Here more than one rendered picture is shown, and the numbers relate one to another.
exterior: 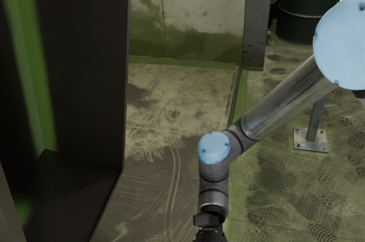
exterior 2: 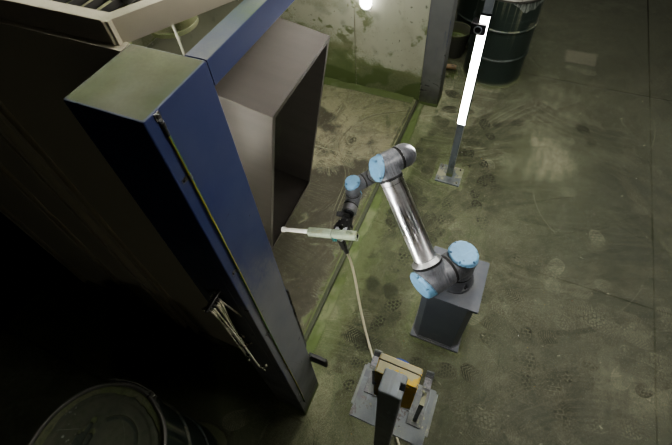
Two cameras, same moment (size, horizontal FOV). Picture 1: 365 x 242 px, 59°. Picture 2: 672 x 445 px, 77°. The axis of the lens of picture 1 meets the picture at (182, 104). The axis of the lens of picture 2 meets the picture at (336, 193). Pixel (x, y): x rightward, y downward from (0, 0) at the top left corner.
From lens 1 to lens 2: 159 cm
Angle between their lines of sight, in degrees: 17
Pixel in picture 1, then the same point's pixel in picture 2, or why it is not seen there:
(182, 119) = (357, 145)
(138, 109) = (324, 131)
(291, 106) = not seen: hidden behind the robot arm
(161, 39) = (352, 68)
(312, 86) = not seen: hidden behind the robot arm
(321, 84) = not seen: hidden behind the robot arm
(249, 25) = (426, 68)
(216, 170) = (352, 193)
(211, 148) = (350, 183)
